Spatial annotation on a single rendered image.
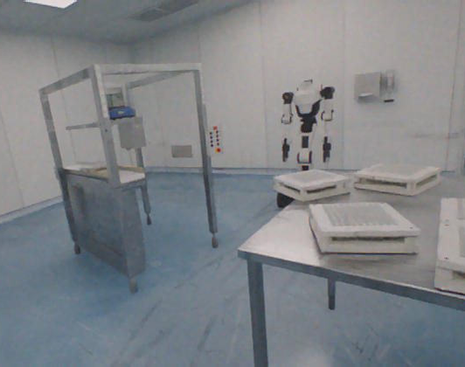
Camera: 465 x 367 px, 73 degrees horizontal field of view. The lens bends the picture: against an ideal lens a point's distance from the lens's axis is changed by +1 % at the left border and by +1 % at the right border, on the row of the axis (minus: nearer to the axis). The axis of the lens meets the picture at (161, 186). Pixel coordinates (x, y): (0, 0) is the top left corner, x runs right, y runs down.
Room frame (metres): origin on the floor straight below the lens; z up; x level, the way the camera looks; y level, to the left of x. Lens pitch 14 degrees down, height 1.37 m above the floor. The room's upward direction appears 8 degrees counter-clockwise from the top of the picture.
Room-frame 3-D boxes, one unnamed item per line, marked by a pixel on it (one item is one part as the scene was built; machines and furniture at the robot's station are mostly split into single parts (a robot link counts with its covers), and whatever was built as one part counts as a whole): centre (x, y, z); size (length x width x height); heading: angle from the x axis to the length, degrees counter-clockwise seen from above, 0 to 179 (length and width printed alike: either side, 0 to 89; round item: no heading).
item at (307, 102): (3.66, -1.84, 1.23); 0.34 x 0.30 x 0.36; 49
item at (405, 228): (0.91, -0.61, 0.95); 0.25 x 0.24 x 0.02; 161
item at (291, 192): (1.43, -0.72, 0.90); 0.24 x 0.24 x 0.02; 9
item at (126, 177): (2.87, 0.62, 0.87); 1.35 x 0.25 x 0.05; 37
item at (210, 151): (2.76, -0.53, 1.04); 0.17 x 0.06 x 0.26; 127
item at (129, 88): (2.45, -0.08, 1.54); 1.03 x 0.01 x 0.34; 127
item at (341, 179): (1.43, -0.72, 0.95); 0.25 x 0.24 x 0.02; 99
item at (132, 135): (2.48, 0.18, 1.21); 0.22 x 0.11 x 0.20; 37
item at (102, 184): (2.87, 0.62, 0.84); 1.30 x 0.29 x 0.10; 37
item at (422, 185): (1.34, -1.07, 0.90); 0.24 x 0.24 x 0.02; 28
